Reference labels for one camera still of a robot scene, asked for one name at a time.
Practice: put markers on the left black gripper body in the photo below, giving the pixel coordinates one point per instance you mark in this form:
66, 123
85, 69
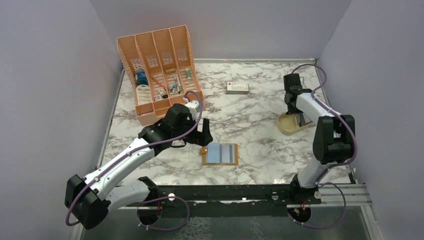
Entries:
189, 125

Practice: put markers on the white small card box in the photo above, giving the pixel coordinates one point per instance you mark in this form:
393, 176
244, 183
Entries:
237, 88

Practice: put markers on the white label sheet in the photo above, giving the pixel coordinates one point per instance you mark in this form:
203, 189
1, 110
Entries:
143, 94

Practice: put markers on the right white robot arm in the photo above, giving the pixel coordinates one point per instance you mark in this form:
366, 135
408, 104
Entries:
333, 141

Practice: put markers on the yellow leather card holder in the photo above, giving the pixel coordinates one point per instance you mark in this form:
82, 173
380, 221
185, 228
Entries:
210, 154

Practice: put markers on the stack of grey cards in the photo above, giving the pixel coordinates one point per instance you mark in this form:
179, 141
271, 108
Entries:
303, 120

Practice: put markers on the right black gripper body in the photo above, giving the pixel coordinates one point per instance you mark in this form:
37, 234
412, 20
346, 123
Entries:
291, 109

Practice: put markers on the blue tape roll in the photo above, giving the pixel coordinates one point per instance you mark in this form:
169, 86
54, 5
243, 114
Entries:
141, 78

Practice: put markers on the red pencil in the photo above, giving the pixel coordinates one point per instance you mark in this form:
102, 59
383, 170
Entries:
159, 83

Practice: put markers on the metal binder clip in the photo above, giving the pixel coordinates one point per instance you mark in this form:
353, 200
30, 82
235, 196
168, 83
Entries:
172, 86

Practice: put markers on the peach plastic desk organizer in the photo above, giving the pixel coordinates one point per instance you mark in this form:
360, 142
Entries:
154, 52

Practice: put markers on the black mounting base bar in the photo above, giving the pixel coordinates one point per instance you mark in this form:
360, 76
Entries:
215, 201

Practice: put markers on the small brown eraser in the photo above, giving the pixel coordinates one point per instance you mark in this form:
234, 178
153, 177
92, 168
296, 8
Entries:
170, 71

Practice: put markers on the green white marker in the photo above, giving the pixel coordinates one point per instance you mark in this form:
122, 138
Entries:
188, 74

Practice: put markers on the grey credit card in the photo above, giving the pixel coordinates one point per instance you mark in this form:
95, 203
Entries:
228, 154

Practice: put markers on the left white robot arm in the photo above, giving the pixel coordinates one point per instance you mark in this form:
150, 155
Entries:
92, 197

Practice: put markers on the beige oval tray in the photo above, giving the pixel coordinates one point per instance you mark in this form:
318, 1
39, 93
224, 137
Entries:
288, 124

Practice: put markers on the aluminium frame rail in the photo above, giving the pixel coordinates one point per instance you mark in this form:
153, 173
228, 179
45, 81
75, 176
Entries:
338, 195

